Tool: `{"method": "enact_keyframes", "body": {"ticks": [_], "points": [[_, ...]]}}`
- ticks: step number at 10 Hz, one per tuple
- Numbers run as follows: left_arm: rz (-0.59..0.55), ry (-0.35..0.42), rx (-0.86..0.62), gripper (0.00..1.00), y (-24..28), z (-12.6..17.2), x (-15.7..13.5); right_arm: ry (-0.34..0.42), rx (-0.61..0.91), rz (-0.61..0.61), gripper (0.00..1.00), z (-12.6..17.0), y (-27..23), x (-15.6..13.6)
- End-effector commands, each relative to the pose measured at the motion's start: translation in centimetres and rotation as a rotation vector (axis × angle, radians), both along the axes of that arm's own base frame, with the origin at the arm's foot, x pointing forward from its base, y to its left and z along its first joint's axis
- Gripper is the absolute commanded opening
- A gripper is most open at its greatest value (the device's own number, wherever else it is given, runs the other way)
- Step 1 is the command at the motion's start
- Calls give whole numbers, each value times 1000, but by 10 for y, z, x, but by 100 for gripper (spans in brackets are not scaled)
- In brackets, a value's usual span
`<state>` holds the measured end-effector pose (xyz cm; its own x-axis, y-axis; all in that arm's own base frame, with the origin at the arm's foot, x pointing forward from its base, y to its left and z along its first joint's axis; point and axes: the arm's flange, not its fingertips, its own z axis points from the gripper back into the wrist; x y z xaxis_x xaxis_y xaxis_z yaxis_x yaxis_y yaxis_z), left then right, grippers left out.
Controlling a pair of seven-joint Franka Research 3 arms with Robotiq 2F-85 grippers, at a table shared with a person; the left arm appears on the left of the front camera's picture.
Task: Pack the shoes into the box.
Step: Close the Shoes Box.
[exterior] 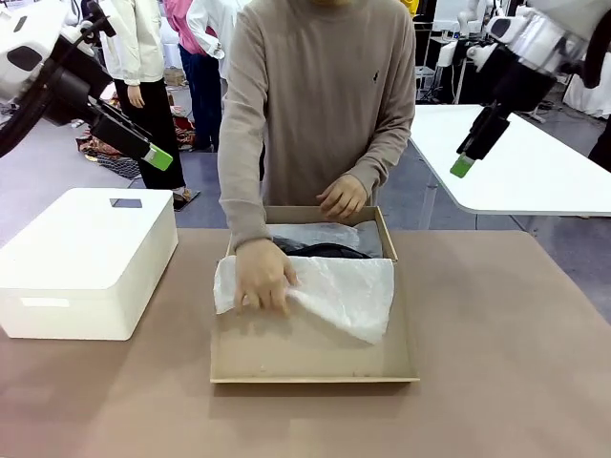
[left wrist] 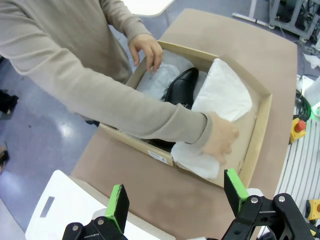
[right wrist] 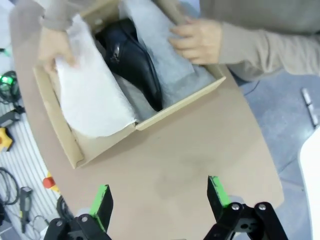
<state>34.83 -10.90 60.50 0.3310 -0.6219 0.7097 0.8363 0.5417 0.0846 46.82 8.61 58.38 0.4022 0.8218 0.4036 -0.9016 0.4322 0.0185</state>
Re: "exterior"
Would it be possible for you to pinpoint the patterned cloth pile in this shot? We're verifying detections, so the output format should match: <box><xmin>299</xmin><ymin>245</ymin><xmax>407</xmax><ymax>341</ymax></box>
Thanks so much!
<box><xmin>75</xmin><ymin>93</ymin><xmax>197</xmax><ymax>180</ymax></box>

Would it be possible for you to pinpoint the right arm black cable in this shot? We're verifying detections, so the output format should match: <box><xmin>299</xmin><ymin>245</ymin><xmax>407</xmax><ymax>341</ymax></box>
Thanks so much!
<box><xmin>579</xmin><ymin>9</ymin><xmax>611</xmax><ymax>90</ymax></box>

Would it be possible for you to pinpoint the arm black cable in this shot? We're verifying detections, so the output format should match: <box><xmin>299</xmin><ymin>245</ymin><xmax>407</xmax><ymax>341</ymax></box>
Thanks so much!
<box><xmin>0</xmin><ymin>45</ymin><xmax>92</xmax><ymax>158</ymax></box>
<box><xmin>579</xmin><ymin>9</ymin><xmax>611</xmax><ymax>90</ymax></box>

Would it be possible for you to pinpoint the figure in white shirt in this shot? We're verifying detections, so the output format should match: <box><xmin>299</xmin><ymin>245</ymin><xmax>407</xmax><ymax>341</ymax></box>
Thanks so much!
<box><xmin>185</xmin><ymin>0</ymin><xmax>249</xmax><ymax>82</ymax></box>

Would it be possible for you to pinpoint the white tissue paper sheet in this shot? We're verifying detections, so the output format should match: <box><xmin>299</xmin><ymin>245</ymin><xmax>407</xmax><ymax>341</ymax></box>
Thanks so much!
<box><xmin>213</xmin><ymin>222</ymin><xmax>396</xmax><ymax>345</ymax></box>

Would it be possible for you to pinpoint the bystander in black clothes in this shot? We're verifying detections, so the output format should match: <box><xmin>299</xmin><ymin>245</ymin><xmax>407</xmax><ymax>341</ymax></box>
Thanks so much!
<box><xmin>587</xmin><ymin>124</ymin><xmax>611</xmax><ymax>173</ymax></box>

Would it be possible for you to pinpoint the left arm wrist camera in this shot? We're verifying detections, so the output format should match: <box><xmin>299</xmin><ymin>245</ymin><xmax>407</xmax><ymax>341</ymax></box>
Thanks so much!
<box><xmin>61</xmin><ymin>0</ymin><xmax>118</xmax><ymax>54</ymax></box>

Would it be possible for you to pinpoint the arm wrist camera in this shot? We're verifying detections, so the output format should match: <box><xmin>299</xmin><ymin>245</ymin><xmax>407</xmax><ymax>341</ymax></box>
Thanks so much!
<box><xmin>466</xmin><ymin>43</ymin><xmax>500</xmax><ymax>73</ymax></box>
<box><xmin>61</xmin><ymin>0</ymin><xmax>118</xmax><ymax>54</ymax></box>

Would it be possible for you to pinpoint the white-topped lab desk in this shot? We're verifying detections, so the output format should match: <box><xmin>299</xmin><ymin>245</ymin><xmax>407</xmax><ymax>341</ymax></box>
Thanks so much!
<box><xmin>427</xmin><ymin>32</ymin><xmax>478</xmax><ymax>104</ymax></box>

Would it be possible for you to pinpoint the white curtain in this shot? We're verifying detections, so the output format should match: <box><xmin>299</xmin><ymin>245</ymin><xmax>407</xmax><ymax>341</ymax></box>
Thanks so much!
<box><xmin>562</xmin><ymin>71</ymin><xmax>611</xmax><ymax>120</ymax></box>

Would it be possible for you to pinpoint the figure in white jacket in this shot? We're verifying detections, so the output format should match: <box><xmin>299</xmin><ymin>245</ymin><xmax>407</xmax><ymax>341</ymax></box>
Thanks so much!
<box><xmin>97</xmin><ymin>0</ymin><xmax>201</xmax><ymax>211</ymax></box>

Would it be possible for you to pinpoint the person in beige sweater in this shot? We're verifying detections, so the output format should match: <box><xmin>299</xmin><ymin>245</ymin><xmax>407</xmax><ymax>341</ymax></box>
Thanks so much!
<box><xmin>217</xmin><ymin>0</ymin><xmax>417</xmax><ymax>249</ymax></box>

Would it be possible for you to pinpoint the white plastic storage box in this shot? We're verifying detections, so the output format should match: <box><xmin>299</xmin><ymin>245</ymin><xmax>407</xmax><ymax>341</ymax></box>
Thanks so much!
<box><xmin>0</xmin><ymin>187</ymin><xmax>179</xmax><ymax>342</ymax></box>

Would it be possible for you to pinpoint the figure in pink top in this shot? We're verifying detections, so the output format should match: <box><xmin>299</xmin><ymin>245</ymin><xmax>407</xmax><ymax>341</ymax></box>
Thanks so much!
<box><xmin>164</xmin><ymin>0</ymin><xmax>225</xmax><ymax>153</ymax></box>

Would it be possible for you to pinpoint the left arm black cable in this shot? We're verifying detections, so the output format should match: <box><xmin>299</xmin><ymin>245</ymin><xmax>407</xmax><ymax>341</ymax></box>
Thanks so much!
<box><xmin>0</xmin><ymin>45</ymin><xmax>92</xmax><ymax>158</ymax></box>

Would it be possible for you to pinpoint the person's left hand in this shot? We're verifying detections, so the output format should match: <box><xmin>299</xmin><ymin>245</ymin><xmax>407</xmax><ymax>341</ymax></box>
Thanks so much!
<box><xmin>316</xmin><ymin>174</ymin><xmax>369</xmax><ymax>220</ymax></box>

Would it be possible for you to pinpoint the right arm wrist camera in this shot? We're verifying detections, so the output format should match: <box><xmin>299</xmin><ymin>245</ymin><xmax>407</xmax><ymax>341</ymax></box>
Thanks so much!
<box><xmin>466</xmin><ymin>43</ymin><xmax>500</xmax><ymax>73</ymax></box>

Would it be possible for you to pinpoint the person's left forearm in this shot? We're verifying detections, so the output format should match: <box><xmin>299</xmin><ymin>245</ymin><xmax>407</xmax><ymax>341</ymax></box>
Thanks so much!
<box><xmin>352</xmin><ymin>114</ymin><xmax>416</xmax><ymax>192</ymax></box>

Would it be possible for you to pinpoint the person's right forearm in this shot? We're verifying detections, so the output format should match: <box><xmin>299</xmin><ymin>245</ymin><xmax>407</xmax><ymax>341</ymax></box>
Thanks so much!
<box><xmin>218</xmin><ymin>156</ymin><xmax>268</xmax><ymax>252</ymax></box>

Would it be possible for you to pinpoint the white table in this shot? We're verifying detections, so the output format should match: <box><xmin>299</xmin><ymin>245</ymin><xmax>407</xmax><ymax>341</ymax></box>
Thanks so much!
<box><xmin>410</xmin><ymin>103</ymin><xmax>611</xmax><ymax>230</ymax></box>

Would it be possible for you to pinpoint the brown cardboard shoe box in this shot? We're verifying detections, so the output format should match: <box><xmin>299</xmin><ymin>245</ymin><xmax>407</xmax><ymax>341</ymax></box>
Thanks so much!
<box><xmin>209</xmin><ymin>204</ymin><xmax>421</xmax><ymax>385</ymax></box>

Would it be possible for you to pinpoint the person's right hand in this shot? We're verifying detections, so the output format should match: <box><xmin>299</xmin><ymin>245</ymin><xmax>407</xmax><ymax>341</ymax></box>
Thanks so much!
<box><xmin>233</xmin><ymin>237</ymin><xmax>301</xmax><ymax>317</ymax></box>

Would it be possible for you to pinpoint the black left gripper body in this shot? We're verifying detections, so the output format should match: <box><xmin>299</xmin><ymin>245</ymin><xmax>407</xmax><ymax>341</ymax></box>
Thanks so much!
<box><xmin>33</xmin><ymin>59</ymin><xmax>104</xmax><ymax>128</ymax></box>

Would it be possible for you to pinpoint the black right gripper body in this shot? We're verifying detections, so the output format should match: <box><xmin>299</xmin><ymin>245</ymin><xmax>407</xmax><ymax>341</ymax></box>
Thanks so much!
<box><xmin>489</xmin><ymin>59</ymin><xmax>558</xmax><ymax>115</ymax></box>

